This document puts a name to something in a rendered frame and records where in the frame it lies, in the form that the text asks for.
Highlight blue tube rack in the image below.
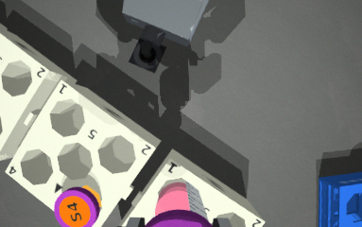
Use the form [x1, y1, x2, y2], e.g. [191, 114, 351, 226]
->
[319, 172, 362, 227]

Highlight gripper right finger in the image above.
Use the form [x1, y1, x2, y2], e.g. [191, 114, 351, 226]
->
[213, 218, 232, 227]

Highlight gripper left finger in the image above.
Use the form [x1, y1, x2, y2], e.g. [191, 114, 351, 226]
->
[126, 217, 146, 227]

